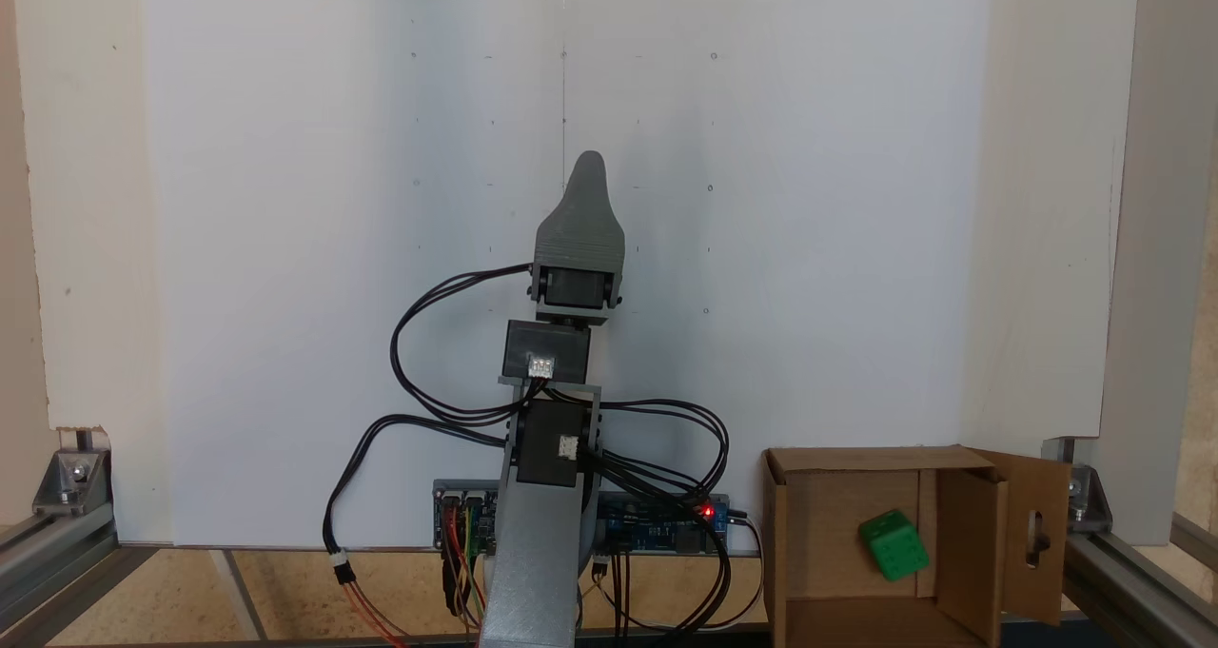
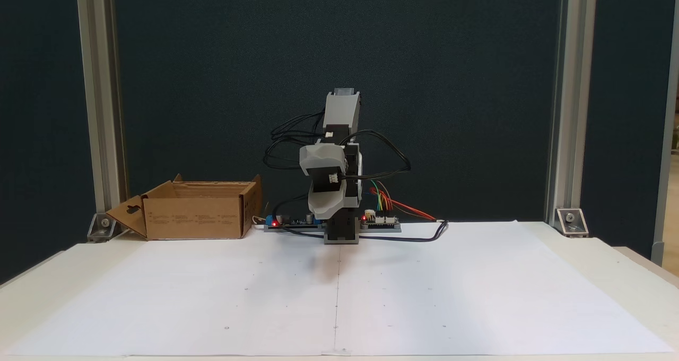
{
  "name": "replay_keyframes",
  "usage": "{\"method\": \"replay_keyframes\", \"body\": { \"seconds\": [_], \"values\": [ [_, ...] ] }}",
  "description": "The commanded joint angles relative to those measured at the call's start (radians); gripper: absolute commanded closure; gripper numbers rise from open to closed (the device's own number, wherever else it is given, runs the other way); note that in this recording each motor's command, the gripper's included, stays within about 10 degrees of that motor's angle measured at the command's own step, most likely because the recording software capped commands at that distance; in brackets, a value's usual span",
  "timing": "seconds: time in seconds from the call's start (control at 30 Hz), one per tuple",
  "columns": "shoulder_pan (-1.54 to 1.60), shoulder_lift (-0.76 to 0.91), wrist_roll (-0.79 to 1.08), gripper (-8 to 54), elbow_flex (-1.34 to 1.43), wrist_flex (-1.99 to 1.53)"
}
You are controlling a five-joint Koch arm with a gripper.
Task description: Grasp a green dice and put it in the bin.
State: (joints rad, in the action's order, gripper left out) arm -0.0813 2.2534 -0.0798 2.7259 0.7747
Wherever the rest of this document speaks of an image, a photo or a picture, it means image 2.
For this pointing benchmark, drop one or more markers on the grey outer frame post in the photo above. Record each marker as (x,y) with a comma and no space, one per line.
(666,138)

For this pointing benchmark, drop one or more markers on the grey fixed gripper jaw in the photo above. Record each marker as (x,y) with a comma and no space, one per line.
(326,204)

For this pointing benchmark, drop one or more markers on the blue circuit board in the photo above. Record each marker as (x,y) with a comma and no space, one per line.
(297,222)

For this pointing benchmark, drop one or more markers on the aluminium corner bracket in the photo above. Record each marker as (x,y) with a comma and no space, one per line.
(103,227)
(572,222)

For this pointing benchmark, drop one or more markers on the aluminium frame post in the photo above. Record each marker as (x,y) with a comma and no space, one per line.
(98,85)
(573,85)

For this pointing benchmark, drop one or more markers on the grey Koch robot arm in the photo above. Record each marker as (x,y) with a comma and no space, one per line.
(342,112)

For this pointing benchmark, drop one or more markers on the grey-mounted motor driver board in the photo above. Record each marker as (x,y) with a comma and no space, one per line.
(382,222)

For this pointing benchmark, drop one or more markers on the open cardboard box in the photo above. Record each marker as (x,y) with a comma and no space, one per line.
(196,218)

